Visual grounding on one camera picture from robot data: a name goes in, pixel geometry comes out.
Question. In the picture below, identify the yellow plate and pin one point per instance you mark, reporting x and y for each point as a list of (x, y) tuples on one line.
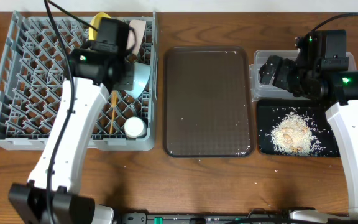
[(95, 22)]

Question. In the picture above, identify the wooden chopstick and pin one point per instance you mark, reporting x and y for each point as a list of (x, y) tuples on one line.
[(113, 106)]

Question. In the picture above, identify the grey plastic dishwasher rack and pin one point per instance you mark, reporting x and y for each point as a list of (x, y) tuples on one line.
[(31, 79)]

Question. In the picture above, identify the pale green cup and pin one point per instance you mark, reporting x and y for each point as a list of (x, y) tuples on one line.
[(135, 127)]

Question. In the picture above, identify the clear plastic waste bin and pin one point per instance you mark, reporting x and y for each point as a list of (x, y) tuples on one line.
[(260, 91)]

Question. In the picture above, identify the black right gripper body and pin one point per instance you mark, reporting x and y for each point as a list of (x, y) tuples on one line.
[(288, 77)]

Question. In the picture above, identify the dark brown serving tray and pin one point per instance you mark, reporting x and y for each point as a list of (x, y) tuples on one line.
[(207, 103)]

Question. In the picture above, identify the pile of rice waste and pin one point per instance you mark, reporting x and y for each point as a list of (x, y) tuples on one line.
[(295, 134)]

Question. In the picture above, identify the light blue bowl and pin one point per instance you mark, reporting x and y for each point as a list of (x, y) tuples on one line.
[(141, 78)]

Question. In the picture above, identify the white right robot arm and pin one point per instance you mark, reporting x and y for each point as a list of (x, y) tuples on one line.
[(320, 70)]

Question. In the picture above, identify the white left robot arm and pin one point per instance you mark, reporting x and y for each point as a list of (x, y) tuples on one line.
[(94, 70)]

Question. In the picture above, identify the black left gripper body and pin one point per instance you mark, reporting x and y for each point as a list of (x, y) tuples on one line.
[(124, 79)]

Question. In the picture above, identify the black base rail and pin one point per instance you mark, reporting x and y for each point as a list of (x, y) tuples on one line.
[(143, 218)]

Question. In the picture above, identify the black waste tray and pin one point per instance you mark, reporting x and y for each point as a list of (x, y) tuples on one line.
[(268, 110)]

